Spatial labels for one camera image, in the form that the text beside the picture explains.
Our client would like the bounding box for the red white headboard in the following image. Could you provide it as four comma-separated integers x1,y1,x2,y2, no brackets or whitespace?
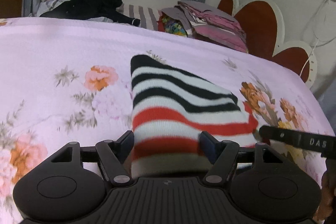
218,0,318,88

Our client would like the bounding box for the black garment pile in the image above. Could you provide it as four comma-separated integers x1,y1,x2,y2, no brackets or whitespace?
41,0,141,27

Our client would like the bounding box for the pink floral bed sheet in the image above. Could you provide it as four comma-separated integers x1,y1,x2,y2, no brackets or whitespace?
1,18,333,223

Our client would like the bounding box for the folded pink grey bedding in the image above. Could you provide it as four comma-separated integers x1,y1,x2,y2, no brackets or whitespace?
160,1,248,53

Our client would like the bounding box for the grey striped cloth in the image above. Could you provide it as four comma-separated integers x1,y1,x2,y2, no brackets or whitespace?
116,3,161,31

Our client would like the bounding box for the colourful floral cloth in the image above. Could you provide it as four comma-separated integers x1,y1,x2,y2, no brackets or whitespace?
158,15,187,37

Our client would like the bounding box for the white wall charger cable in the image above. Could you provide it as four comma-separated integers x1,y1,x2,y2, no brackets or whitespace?
299,0,336,75

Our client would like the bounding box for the striped knit sweater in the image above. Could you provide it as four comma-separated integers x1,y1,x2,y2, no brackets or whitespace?
130,55,258,177

